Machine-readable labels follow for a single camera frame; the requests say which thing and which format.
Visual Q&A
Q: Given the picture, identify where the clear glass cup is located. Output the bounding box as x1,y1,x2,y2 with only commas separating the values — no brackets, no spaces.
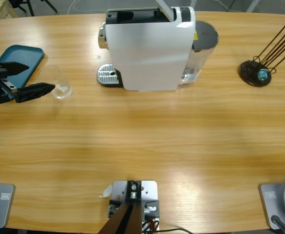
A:
37,64,74,99

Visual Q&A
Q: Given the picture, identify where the grey translucent machine lever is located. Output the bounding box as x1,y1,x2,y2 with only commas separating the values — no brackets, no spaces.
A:
155,0,177,22

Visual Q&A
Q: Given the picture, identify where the white capsule coffee machine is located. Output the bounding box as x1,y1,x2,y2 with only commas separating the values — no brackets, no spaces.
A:
98,6,197,93

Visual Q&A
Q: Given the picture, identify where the teal plastic tray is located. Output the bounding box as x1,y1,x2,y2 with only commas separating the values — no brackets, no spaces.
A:
0,45,45,90

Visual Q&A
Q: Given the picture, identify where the black tripod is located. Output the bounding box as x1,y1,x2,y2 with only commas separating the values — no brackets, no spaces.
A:
9,0,59,17

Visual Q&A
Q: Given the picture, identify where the metal drip tray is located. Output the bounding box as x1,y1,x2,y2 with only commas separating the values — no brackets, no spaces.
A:
97,63,123,88

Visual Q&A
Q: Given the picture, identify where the white tape scrap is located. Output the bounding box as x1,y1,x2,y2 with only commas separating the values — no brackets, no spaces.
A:
98,184,113,198

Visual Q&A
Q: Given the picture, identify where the clear water tank black lid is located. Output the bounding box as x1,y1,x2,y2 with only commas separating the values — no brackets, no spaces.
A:
180,20,220,85

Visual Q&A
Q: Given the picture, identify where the black capsule stand with rods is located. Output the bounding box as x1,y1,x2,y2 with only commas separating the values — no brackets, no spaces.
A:
238,16,285,87

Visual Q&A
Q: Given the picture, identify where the white looped floor cable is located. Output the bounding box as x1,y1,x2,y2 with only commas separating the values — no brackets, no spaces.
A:
68,0,101,14

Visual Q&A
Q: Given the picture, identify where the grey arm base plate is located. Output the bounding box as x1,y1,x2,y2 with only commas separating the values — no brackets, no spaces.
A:
258,179,285,230
0,183,16,229

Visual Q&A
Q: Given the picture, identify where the white straight floor cable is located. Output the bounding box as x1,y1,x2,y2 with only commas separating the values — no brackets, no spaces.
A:
215,0,230,12

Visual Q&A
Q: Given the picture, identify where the black camera mount cable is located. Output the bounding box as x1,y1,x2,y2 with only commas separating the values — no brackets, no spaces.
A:
156,227,194,234

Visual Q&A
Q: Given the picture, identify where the grey metal frame leg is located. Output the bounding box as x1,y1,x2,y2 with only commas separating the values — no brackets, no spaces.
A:
246,0,260,13

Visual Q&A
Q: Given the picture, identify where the black base cable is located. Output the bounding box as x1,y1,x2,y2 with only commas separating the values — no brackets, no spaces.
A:
270,214,285,234

